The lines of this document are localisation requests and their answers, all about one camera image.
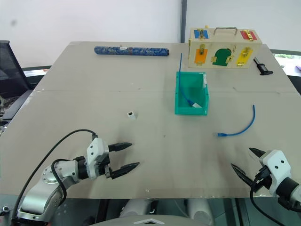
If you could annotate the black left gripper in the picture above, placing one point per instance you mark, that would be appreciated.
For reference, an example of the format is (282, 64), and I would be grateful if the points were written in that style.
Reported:
(107, 168)

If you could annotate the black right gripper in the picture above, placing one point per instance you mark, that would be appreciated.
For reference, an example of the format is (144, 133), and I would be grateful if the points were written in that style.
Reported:
(265, 176)

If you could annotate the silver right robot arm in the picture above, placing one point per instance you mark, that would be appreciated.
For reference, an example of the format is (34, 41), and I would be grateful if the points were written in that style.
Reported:
(290, 190)

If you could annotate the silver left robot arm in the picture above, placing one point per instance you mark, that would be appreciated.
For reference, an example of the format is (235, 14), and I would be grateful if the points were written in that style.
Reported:
(40, 197)

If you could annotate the grey robot torso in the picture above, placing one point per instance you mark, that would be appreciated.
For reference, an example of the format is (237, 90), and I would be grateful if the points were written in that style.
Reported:
(145, 221)

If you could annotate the green plastic bin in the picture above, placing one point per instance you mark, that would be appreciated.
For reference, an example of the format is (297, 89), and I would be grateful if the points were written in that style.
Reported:
(185, 109)

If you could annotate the black hand tool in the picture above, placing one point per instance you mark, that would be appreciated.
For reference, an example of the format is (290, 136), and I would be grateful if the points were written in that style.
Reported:
(263, 68)

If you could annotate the blue patterned roll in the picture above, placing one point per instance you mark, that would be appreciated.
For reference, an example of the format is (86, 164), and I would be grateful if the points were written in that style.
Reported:
(131, 51)

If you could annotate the dark background desk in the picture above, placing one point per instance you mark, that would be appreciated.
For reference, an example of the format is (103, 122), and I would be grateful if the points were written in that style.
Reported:
(35, 71)

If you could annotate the wooden lock box coloured doors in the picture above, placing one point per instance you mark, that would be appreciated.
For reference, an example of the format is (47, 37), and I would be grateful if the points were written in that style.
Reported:
(218, 46)

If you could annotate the black mesh office chair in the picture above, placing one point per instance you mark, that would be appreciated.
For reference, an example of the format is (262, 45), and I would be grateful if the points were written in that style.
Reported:
(9, 68)

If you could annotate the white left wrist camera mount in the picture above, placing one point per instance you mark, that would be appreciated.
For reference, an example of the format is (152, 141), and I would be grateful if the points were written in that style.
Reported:
(96, 148)

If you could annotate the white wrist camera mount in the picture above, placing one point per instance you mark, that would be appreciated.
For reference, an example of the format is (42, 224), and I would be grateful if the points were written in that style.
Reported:
(96, 148)
(277, 162)

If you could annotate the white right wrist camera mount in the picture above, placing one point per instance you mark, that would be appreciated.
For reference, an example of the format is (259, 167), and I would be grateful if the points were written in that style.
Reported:
(277, 162)

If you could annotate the dark vertical wall post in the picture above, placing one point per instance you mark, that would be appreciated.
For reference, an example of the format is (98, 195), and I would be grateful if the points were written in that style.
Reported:
(184, 21)

